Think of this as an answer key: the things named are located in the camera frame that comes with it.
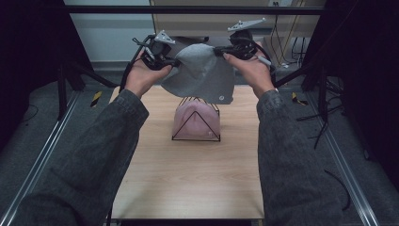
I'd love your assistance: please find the person's right hand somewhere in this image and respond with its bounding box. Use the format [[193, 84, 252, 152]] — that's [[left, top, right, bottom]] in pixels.
[[222, 41, 278, 100]]

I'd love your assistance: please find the black horizontal bar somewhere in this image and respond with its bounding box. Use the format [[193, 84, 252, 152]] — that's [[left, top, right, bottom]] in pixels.
[[64, 5, 326, 16]]

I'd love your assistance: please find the black looped floor cable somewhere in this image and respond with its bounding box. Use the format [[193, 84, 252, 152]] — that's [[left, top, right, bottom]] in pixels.
[[324, 169, 352, 213]]

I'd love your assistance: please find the dark curtain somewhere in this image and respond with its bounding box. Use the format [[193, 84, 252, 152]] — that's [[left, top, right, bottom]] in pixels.
[[301, 0, 399, 191], [0, 0, 95, 150]]

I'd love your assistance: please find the white cabinet panel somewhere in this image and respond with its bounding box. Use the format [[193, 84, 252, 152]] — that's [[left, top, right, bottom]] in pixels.
[[63, 0, 161, 63]]

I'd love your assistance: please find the black wire triangle rack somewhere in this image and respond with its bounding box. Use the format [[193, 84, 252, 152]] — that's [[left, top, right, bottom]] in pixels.
[[171, 96, 222, 142]]

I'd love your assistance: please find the left hand-held gripper cable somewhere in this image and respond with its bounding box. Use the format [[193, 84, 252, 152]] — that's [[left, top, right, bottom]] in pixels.
[[119, 33, 155, 94]]

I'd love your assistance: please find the pink knit beanie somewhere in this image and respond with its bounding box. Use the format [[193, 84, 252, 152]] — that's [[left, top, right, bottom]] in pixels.
[[171, 98, 222, 141]]

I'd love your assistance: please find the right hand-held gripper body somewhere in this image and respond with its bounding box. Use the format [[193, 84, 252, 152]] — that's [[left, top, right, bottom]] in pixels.
[[227, 17, 267, 61]]

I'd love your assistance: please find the person's left hand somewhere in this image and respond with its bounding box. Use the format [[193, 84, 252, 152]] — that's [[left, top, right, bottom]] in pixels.
[[123, 51, 174, 100]]

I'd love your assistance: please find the black metal stand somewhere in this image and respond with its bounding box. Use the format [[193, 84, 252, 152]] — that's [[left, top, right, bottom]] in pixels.
[[56, 57, 122, 121], [272, 60, 329, 122]]

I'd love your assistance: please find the yellow cable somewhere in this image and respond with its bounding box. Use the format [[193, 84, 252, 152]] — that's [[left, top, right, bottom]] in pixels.
[[270, 0, 306, 66]]

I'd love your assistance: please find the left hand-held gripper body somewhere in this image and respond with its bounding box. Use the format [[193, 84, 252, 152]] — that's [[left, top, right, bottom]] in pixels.
[[131, 29, 177, 71]]

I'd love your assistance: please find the yellow black striped tape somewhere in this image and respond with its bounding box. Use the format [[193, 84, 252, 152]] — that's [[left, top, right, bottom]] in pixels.
[[291, 91, 309, 106], [90, 90, 104, 108]]

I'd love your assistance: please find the aluminium floor rail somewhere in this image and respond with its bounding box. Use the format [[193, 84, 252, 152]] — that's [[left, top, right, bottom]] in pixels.
[[305, 92, 381, 226], [0, 90, 82, 226]]

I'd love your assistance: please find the grey knit beanie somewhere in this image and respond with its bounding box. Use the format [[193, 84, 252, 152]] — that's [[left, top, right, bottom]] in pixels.
[[160, 42, 236, 105]]

